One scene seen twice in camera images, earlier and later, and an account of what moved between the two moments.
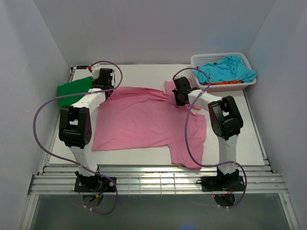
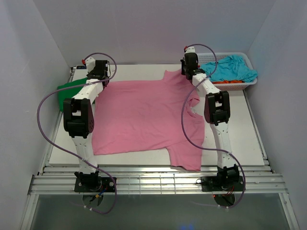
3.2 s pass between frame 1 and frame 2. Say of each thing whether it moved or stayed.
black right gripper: moved
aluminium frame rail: stayed
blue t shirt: stayed
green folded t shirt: stayed
